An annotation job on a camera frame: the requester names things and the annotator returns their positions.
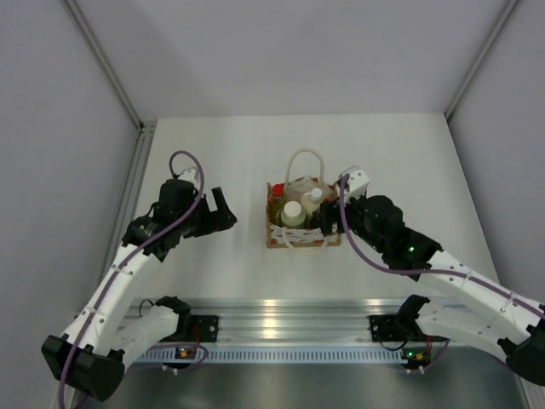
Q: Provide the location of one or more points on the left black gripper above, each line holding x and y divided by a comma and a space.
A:
218, 220

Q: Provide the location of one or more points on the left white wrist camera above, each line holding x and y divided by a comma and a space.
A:
192, 175

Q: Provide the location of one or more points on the yellow dish soap bottle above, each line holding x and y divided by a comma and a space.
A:
276, 201

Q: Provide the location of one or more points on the pale green white-capped bottle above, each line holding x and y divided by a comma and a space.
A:
293, 216

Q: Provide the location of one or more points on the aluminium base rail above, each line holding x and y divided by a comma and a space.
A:
240, 322

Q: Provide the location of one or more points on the aluminium frame post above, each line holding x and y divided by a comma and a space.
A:
484, 51
84, 28

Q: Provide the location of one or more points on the cream pump lotion bottle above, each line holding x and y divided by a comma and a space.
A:
310, 202

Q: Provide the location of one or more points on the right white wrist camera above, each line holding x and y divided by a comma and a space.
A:
356, 185

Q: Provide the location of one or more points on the white slotted cable duct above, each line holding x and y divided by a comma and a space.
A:
277, 355

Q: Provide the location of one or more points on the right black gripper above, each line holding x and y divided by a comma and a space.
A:
329, 211

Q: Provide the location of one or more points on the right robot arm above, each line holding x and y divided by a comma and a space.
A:
500, 322

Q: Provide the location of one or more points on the right aluminium frame post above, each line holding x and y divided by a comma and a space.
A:
484, 51

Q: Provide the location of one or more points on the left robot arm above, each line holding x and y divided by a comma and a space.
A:
93, 352

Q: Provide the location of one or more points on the jute watermelon canvas bag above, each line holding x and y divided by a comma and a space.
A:
308, 241

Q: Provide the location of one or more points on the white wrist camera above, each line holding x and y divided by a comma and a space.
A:
356, 185
192, 175

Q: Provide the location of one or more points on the left aluminium frame post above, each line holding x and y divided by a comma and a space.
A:
84, 28

